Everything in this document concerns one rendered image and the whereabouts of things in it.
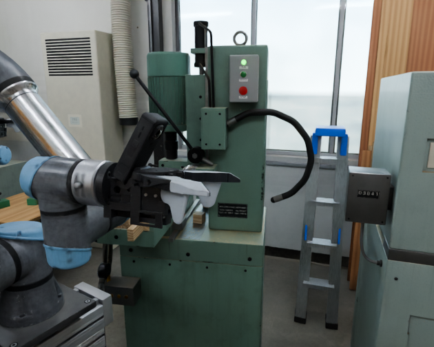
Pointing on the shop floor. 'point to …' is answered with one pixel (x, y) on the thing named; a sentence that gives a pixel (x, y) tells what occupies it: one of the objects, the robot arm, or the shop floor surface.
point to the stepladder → (304, 282)
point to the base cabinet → (194, 303)
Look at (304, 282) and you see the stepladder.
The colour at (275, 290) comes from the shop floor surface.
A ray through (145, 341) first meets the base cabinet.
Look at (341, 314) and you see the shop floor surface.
